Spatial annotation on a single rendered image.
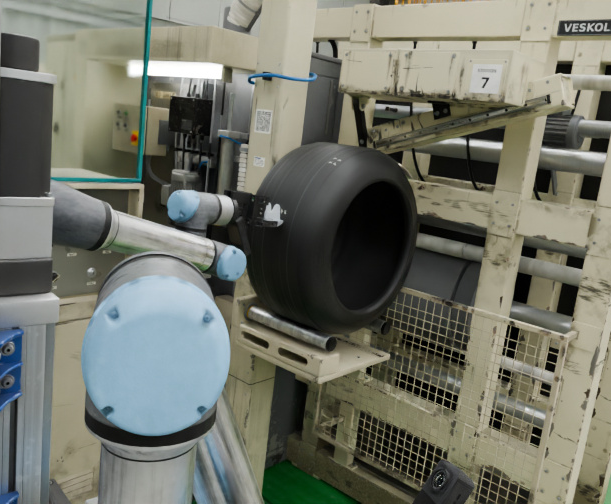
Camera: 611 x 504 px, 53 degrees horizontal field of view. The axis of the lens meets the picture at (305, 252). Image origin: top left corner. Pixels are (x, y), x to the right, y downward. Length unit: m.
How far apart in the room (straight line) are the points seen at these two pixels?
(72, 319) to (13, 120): 1.28
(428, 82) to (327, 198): 0.53
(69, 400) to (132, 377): 1.64
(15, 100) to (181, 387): 0.45
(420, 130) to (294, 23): 0.54
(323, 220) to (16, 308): 0.99
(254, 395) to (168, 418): 1.70
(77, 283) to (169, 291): 1.57
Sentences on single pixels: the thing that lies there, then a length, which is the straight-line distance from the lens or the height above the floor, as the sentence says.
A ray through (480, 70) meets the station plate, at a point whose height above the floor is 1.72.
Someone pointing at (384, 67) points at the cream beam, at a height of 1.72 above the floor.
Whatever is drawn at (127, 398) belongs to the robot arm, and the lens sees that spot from 0.51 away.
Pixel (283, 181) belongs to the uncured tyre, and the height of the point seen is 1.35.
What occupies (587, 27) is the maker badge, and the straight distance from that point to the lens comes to 2.15.
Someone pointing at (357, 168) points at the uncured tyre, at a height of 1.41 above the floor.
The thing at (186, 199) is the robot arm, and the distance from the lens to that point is 1.43.
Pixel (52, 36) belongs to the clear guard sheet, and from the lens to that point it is 1.93.
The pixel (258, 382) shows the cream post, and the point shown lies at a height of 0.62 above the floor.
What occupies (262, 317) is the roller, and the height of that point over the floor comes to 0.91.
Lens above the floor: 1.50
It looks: 11 degrees down
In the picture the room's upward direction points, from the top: 7 degrees clockwise
